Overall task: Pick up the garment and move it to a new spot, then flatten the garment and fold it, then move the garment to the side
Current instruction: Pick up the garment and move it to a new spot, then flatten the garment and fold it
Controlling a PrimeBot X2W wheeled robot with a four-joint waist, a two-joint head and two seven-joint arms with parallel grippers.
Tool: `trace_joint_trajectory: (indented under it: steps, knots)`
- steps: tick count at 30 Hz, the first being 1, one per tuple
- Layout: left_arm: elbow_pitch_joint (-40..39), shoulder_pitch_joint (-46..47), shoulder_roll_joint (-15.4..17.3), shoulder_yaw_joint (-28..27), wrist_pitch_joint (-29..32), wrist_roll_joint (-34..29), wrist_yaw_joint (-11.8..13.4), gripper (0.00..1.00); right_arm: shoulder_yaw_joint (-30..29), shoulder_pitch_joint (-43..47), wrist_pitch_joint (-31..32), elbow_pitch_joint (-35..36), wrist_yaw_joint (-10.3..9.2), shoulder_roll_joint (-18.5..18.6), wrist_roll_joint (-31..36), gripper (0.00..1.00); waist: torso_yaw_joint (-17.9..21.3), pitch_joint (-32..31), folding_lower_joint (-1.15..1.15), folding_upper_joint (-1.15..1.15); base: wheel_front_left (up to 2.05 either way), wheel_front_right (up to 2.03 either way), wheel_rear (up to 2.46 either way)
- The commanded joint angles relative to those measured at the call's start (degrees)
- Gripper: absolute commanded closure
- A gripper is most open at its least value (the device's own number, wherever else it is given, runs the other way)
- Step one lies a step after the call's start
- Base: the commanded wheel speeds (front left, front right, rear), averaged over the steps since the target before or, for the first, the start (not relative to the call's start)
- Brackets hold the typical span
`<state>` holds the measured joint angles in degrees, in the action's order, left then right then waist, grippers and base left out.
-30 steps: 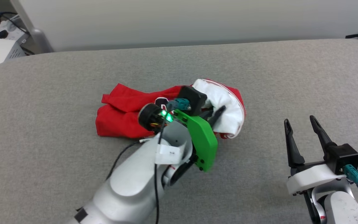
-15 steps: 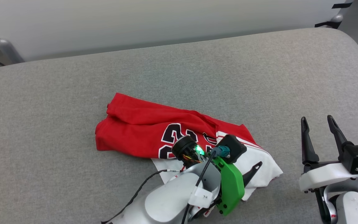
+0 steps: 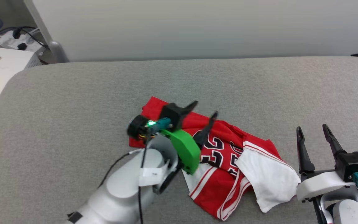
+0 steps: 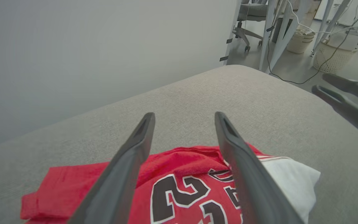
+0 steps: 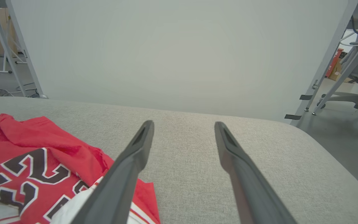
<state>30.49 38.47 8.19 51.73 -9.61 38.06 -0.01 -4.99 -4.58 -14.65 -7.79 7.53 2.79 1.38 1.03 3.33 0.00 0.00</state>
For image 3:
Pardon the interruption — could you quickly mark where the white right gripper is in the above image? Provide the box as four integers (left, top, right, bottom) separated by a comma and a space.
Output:
296, 124, 357, 203

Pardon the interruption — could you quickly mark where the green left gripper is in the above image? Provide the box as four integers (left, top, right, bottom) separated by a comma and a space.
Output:
161, 100, 219, 175

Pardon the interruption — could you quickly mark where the red basketball jersey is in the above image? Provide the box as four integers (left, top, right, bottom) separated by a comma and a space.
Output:
129, 96, 301, 221

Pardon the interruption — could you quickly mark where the grey metal partition leg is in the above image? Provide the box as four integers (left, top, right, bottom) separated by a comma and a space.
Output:
24, 0, 70, 63

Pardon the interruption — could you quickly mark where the white power strip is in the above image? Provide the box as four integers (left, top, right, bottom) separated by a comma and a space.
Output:
0, 28, 48, 53

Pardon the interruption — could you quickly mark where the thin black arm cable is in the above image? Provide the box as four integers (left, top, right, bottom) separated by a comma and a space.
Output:
137, 137, 150, 224
98, 151, 143, 189

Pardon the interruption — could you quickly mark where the black power cable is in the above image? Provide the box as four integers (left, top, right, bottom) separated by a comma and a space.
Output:
0, 26, 50, 50

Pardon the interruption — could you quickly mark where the white box appliance with handle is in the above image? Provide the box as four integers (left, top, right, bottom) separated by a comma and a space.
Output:
0, 46, 43, 131

